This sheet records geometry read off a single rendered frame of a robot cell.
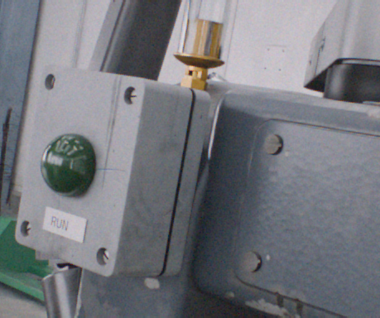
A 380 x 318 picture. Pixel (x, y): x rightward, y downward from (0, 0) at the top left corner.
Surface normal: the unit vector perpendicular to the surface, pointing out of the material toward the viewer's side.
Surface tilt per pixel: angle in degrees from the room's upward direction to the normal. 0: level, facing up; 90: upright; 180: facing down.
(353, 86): 90
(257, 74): 90
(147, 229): 90
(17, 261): 75
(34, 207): 90
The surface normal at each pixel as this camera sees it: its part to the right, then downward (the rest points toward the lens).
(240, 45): -0.67, -0.07
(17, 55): 0.72, 0.16
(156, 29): 0.68, -0.08
